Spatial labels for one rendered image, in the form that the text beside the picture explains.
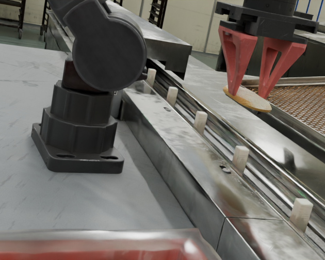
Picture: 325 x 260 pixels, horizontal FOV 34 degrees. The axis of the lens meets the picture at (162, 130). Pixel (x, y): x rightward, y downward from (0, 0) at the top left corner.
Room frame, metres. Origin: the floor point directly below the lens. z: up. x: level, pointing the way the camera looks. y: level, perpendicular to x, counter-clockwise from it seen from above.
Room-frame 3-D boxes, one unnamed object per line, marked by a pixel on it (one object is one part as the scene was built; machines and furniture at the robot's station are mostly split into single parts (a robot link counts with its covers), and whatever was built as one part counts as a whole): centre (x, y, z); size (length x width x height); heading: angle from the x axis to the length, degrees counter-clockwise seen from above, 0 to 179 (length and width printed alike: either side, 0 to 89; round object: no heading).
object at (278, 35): (0.61, -0.09, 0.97); 0.07 x 0.07 x 0.09; 19
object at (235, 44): (0.61, -0.08, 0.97); 0.07 x 0.07 x 0.09; 19
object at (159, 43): (1.63, 0.27, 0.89); 1.25 x 0.18 x 0.09; 19
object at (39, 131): (0.59, 0.10, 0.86); 0.12 x 0.09 x 0.08; 27
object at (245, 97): (0.61, -0.09, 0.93); 0.10 x 0.04 x 0.01; 19
